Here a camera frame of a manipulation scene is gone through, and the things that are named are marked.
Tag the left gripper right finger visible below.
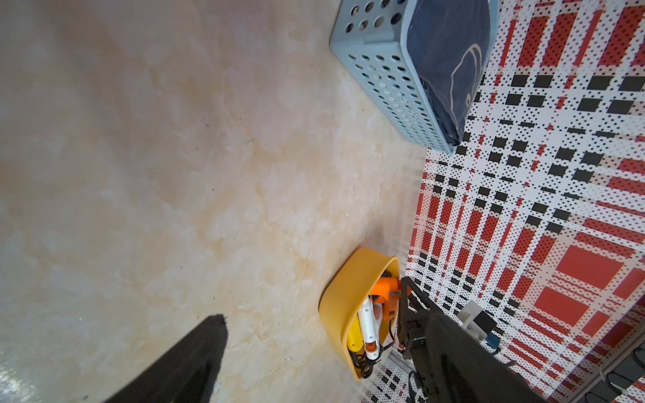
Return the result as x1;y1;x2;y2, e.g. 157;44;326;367
423;314;544;402

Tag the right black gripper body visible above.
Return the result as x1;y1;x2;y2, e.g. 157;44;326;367
397;277;443;402

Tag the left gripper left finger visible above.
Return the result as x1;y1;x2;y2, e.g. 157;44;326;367
108;314;228;402

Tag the orange glue gun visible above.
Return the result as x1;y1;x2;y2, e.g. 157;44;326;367
369;276;401;321

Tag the white glue gun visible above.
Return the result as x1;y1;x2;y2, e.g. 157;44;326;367
358;297;381;361

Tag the yellow glue gun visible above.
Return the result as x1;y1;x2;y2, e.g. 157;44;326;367
347;315;364;353

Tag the yellow plastic storage box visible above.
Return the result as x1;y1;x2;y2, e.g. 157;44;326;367
318;247;400;382

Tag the dark blue folded cloth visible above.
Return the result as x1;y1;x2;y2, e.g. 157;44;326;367
407;0;501;146

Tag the light blue perforated basket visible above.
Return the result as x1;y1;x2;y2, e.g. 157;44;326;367
329;0;502;155

